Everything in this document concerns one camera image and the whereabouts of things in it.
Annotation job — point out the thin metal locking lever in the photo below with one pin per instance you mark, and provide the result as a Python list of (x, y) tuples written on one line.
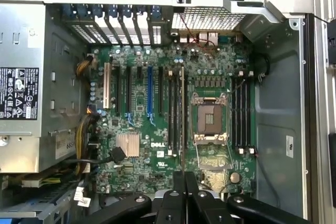
[(237, 86), (198, 153)]

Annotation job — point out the green Dell motherboard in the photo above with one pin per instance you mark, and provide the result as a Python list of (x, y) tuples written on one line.
[(152, 129)]

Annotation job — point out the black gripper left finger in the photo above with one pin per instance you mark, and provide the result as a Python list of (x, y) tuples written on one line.
[(174, 208)]

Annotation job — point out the blue expansion slot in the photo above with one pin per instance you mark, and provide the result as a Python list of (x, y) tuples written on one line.
[(150, 90)]

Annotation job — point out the white power connector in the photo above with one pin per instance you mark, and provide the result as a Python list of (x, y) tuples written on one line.
[(31, 182)]

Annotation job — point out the short black expansion slot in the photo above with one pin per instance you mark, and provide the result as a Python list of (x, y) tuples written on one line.
[(139, 72)]

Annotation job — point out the silver chipset heatsink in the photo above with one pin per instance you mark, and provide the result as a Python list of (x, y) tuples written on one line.
[(127, 145)]

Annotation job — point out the blue card retainer clip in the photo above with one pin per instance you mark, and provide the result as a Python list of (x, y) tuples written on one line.
[(97, 11), (125, 11), (84, 11), (68, 11), (112, 11), (155, 11)]

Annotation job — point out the open metal PC case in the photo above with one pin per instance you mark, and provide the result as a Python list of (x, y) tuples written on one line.
[(278, 103)]

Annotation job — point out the CPU socket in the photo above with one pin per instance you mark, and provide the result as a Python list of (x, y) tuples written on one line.
[(210, 116)]

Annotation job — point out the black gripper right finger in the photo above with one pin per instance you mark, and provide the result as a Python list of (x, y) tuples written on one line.
[(202, 208)]

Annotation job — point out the small black box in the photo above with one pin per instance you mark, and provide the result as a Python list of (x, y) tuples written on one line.
[(332, 43)]

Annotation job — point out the metal socket cover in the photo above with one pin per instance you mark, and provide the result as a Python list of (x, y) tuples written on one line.
[(215, 155)]

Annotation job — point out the silver coin battery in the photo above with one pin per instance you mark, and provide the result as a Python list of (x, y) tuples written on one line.
[(235, 177)]

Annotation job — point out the white expansion slot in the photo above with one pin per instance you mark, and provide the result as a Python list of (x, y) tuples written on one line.
[(106, 85)]

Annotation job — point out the long black expansion slot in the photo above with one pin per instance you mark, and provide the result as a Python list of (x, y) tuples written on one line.
[(118, 90), (160, 90), (128, 90)]

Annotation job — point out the grey corner bracket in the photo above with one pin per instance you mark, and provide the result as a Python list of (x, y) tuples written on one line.
[(288, 3)]

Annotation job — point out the grey metal disk bay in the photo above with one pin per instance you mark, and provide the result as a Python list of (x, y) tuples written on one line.
[(39, 203)]

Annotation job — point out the grey power supply unit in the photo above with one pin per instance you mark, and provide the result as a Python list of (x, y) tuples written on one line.
[(52, 90)]

